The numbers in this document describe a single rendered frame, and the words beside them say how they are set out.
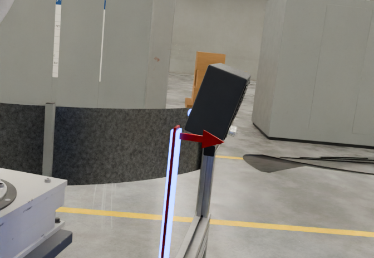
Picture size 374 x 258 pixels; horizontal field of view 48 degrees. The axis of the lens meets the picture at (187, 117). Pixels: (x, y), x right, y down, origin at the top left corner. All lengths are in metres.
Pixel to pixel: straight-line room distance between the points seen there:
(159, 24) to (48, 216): 3.96
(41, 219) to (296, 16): 6.04
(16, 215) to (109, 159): 1.52
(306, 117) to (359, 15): 1.70
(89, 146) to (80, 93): 4.40
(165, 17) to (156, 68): 0.56
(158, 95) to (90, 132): 2.59
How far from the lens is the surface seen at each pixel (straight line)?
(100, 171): 2.22
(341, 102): 6.88
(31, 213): 0.75
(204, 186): 1.10
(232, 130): 1.14
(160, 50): 4.64
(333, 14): 6.76
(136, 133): 2.23
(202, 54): 8.43
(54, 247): 0.79
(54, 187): 0.79
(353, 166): 0.49
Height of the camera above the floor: 1.29
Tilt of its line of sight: 10 degrees down
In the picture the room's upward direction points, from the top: 6 degrees clockwise
